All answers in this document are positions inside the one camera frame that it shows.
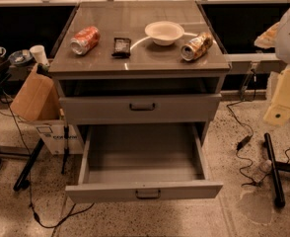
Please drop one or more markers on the black table leg right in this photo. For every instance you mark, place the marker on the black table leg right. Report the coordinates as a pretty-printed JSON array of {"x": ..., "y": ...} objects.
[{"x": 279, "y": 200}]

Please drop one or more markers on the white bowl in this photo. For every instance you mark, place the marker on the white bowl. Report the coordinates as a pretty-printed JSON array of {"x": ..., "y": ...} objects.
[{"x": 164, "y": 33}]

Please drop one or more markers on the blue plate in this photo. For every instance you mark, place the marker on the blue plate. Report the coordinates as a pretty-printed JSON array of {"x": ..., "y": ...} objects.
[{"x": 21, "y": 57}]

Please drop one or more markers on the black table leg left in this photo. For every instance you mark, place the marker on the black table leg left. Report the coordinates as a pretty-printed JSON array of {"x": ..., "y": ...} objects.
[{"x": 24, "y": 180}]

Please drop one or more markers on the red coke can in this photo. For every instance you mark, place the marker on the red coke can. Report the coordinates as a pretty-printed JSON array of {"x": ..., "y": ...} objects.
[{"x": 85, "y": 40}]

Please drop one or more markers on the brown cardboard box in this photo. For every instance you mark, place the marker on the brown cardboard box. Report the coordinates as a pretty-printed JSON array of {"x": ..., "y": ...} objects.
[{"x": 37, "y": 98}]

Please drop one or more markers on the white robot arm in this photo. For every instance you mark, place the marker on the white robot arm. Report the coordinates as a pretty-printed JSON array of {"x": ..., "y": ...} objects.
[{"x": 278, "y": 36}]

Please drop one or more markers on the black table leg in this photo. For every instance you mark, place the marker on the black table leg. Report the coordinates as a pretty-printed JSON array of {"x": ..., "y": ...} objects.
[
  {"x": 24, "y": 180},
  {"x": 279, "y": 200}
]

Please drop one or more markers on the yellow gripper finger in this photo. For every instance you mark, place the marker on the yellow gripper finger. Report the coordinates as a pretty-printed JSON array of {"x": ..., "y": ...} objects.
[
  {"x": 278, "y": 111},
  {"x": 267, "y": 39}
]

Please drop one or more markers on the clear plastic bottle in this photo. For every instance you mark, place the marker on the clear plastic bottle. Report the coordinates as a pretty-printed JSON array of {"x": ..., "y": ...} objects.
[{"x": 262, "y": 171}]

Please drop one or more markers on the grey drawer cabinet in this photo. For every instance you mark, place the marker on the grey drawer cabinet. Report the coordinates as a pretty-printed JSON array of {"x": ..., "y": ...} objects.
[{"x": 150, "y": 69}]

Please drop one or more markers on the open grey middle drawer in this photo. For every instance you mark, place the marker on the open grey middle drawer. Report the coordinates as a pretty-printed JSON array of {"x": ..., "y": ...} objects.
[{"x": 130, "y": 162}]

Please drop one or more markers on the orange patterned drink can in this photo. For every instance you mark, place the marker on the orange patterned drink can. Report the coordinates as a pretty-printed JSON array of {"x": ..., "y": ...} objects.
[{"x": 196, "y": 47}]

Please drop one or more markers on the grey top drawer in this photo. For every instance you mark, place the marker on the grey top drawer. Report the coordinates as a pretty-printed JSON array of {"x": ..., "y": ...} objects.
[{"x": 140, "y": 109}]

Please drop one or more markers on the white printed cardboard box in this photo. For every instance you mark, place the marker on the white printed cardboard box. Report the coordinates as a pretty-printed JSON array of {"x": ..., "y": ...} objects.
[{"x": 58, "y": 134}]

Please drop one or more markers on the white paper cup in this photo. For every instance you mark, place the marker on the white paper cup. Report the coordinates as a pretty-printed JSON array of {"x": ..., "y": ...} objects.
[{"x": 38, "y": 52}]

